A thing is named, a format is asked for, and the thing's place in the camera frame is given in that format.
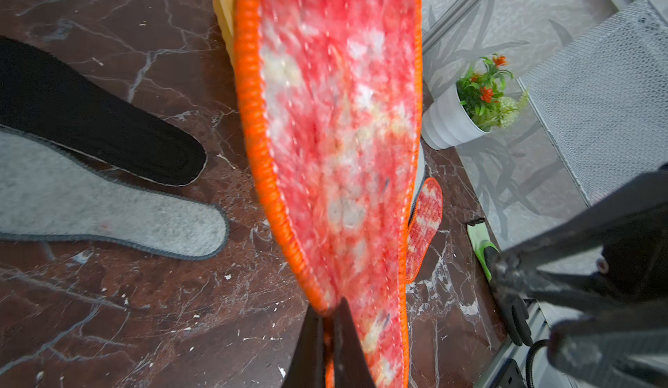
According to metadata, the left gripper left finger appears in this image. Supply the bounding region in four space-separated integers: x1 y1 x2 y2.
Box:
282 306 325 388

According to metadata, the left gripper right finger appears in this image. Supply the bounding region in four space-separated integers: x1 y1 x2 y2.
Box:
333 299 376 388

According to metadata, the red patterned insole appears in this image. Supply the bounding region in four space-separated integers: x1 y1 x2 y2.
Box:
234 0 423 387
406 177 444 284

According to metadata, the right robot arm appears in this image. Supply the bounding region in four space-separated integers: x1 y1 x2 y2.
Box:
484 168 667 387

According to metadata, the yellow plastic storage box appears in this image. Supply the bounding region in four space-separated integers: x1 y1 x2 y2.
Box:
212 0 235 65

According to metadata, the black green work glove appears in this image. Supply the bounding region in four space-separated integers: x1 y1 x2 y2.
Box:
466 217 533 346

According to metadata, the grey felt insole right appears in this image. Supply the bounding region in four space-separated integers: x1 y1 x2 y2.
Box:
409 144 426 220

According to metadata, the grey felt insole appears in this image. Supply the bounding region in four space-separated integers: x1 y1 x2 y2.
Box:
1 130 229 260
409 144 426 220

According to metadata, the potted plant white pot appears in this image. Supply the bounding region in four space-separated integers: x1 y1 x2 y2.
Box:
421 54 529 150

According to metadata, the grey felt insole left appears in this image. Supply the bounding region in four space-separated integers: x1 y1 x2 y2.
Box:
1 130 229 260

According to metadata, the black insole left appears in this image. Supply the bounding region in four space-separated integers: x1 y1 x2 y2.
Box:
1 37 207 186

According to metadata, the white wire mesh basket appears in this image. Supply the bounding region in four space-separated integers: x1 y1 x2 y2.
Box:
521 0 667 205

